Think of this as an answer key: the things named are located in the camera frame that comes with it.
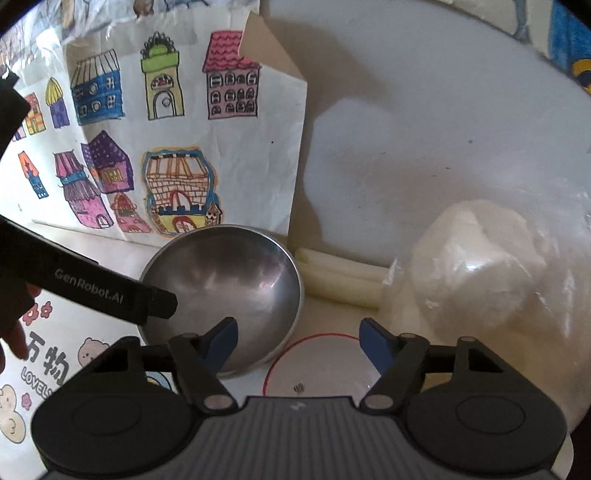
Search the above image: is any white printed cloth mat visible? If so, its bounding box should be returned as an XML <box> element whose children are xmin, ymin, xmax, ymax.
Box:
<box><xmin>0</xmin><ymin>230</ymin><xmax>279</xmax><ymax>480</ymax></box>

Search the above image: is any cream stick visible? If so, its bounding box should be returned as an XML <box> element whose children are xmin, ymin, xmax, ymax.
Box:
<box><xmin>297</xmin><ymin>262</ymin><xmax>382</xmax><ymax>309</ymax></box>
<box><xmin>295</xmin><ymin>248</ymin><xmax>389</xmax><ymax>282</ymax></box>

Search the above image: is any clear bag of white rolls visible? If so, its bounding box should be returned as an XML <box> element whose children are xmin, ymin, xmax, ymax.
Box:
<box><xmin>379</xmin><ymin>200</ymin><xmax>590</xmax><ymax>428</ymax></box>

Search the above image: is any white bowl with speck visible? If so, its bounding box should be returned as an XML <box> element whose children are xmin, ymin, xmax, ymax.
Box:
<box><xmin>263</xmin><ymin>333</ymin><xmax>380</xmax><ymax>403</ymax></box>

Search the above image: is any house drawings paper sheet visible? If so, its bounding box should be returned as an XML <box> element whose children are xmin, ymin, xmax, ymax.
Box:
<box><xmin>1</xmin><ymin>1</ymin><xmax>308</xmax><ymax>246</ymax></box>

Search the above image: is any cream stick front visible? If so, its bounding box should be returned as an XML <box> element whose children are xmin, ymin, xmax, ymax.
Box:
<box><xmin>297</xmin><ymin>262</ymin><xmax>382</xmax><ymax>309</ymax></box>

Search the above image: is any person's left hand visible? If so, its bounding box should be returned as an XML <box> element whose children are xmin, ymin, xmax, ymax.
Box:
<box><xmin>1</xmin><ymin>271</ymin><xmax>42</xmax><ymax>360</ymax></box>

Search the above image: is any steel bowl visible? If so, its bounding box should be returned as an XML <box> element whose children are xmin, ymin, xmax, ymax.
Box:
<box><xmin>139</xmin><ymin>225</ymin><xmax>304</xmax><ymax>377</ymax></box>

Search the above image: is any cream stick back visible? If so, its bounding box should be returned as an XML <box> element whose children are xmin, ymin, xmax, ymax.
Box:
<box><xmin>295</xmin><ymin>248</ymin><xmax>389</xmax><ymax>282</ymax></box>

